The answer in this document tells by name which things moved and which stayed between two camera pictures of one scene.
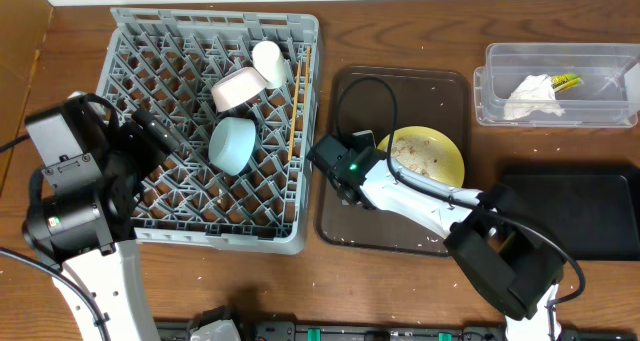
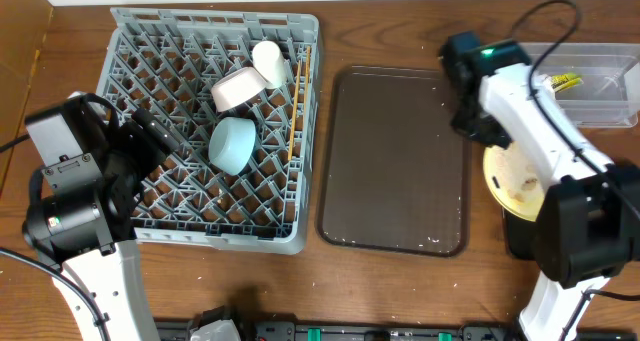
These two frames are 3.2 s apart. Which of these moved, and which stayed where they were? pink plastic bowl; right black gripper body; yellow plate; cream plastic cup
Moved: right black gripper body; yellow plate
Stayed: cream plastic cup; pink plastic bowl
